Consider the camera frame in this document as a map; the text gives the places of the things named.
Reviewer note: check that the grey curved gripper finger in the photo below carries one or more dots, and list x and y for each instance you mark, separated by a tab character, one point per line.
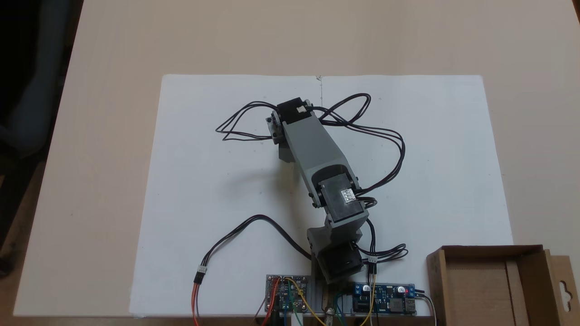
287	153

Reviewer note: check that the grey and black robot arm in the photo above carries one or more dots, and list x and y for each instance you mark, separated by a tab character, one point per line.
317	154

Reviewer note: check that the white paper sheet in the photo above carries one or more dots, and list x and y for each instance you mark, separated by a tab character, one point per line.
204	190
444	181

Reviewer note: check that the blue circuit board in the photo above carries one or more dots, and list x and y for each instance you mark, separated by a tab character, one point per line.
385	299

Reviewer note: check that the brown cardboard box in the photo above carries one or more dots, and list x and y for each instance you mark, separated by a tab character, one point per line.
480	290

